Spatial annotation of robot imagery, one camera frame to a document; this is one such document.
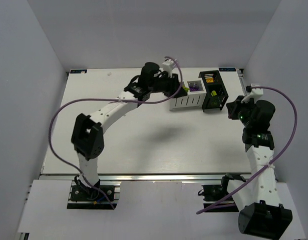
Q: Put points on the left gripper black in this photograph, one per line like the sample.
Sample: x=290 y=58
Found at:
x=174 y=85

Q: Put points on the blue label right corner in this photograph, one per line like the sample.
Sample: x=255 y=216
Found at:
x=227 y=69

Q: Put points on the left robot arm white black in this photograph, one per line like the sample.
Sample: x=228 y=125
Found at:
x=88 y=132

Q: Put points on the blue label left corner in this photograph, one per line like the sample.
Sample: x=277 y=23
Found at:
x=78 y=71

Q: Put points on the white double bin container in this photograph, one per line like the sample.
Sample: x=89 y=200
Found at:
x=194 y=99

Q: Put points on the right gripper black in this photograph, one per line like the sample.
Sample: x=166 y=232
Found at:
x=234 y=110

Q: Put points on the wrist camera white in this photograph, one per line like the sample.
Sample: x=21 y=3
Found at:
x=254 y=92
x=169 y=64

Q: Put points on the black double bin container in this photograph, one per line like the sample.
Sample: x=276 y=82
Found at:
x=217 y=85

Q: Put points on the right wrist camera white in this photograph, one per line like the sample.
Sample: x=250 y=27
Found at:
x=254 y=92

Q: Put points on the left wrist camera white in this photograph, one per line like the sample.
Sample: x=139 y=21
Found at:
x=169 y=64

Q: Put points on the blue label corner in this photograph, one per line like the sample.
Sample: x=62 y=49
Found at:
x=78 y=71
x=227 y=69

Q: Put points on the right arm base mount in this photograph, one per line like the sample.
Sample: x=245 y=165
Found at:
x=214 y=192

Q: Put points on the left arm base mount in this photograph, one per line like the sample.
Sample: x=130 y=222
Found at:
x=83 y=197

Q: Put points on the orange yellow lego brick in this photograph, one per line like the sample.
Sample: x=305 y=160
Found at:
x=209 y=80

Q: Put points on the purple lego brick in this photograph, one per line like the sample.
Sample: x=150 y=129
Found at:
x=194 y=88

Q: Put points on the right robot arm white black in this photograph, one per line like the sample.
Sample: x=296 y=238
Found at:
x=261 y=212

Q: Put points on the green long lego brick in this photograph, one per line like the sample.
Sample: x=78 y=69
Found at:
x=215 y=103

